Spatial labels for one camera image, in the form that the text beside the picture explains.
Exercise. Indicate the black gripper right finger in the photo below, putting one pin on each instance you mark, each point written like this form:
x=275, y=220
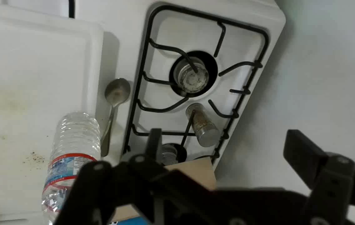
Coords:
x=328, y=175

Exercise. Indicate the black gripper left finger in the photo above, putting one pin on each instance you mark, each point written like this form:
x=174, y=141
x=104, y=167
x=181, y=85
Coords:
x=103, y=187

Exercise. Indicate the clear plastic water bottle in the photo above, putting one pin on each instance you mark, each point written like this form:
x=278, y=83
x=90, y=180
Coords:
x=71, y=153

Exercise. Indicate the round stove burner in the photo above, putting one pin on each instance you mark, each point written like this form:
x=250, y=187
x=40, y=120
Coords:
x=173, y=151
x=193, y=73

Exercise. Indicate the metal spoon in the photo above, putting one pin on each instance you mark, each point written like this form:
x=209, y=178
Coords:
x=116, y=90

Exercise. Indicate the white plastic cutting board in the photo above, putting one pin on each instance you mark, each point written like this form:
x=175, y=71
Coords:
x=28, y=116

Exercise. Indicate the glass spice shaker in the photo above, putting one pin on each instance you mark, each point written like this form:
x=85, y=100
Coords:
x=204, y=125

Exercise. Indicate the white gas stove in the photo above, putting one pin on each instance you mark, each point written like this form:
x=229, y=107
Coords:
x=253, y=50

